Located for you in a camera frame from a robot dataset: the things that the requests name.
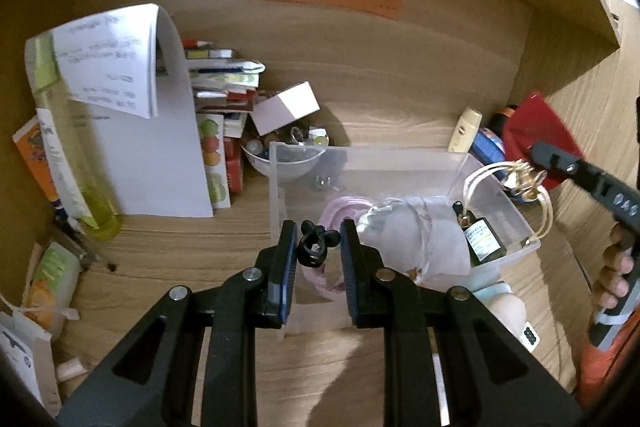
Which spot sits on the small white pink box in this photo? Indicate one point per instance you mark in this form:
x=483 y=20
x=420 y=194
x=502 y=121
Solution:
x=290 y=107

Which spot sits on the wooden desktop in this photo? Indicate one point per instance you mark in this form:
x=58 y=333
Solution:
x=165 y=257

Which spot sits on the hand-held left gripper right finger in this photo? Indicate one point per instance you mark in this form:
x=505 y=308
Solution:
x=350 y=272

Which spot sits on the white black print tag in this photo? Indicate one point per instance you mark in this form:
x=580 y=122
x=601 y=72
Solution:
x=530 y=337

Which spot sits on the black orange zip case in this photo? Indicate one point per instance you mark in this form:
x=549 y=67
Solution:
x=500 y=117

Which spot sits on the cream cup with purple sticker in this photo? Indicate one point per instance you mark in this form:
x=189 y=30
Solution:
x=507 y=314

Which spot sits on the yellow-green spray bottle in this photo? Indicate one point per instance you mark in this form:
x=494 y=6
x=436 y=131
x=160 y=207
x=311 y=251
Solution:
x=80 y=167

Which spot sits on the green orange tube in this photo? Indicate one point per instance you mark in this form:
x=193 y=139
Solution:
x=50 y=282

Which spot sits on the orange sunscreen tube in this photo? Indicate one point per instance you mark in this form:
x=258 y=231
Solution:
x=35 y=157

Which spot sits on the stack of stationery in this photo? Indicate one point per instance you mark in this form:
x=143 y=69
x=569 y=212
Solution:
x=220 y=77

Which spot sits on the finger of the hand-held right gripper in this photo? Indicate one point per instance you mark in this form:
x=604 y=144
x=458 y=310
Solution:
x=557 y=159

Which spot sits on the black hair clip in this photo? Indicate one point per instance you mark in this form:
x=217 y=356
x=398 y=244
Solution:
x=312 y=247

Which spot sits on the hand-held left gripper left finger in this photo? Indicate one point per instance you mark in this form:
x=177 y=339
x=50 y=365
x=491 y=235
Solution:
x=283 y=272

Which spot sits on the clear plastic storage box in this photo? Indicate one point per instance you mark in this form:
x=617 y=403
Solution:
x=400 y=172

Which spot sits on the white bowl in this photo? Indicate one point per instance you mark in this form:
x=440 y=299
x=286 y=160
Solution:
x=260 y=164

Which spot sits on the small dark green bottle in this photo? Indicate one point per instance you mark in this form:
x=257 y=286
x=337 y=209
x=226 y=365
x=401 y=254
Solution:
x=480 y=239

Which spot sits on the red card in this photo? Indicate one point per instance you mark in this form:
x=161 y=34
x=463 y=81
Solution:
x=540 y=122

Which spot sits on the black binder clips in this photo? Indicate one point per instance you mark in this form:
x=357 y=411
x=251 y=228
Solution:
x=325 y=181

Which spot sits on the person's right hand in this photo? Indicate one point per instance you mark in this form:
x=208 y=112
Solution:
x=612 y=277

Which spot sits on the white cartridge box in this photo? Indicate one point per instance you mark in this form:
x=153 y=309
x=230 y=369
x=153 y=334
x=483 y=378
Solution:
x=25 y=367

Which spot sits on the small red box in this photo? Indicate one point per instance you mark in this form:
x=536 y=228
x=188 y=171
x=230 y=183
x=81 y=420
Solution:
x=234 y=164

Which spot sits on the folded white paper sheet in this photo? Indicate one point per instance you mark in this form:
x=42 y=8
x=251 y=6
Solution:
x=150 y=157

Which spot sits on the blue pouch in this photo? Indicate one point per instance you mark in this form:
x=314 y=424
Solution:
x=490 y=147

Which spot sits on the fruit print box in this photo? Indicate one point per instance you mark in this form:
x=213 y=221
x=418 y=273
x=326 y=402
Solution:
x=212 y=157

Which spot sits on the small cream stick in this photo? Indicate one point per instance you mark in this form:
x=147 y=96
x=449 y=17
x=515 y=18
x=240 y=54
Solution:
x=69 y=368

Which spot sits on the small cream tube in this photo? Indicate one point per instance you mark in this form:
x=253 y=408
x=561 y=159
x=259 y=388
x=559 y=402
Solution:
x=465 y=129

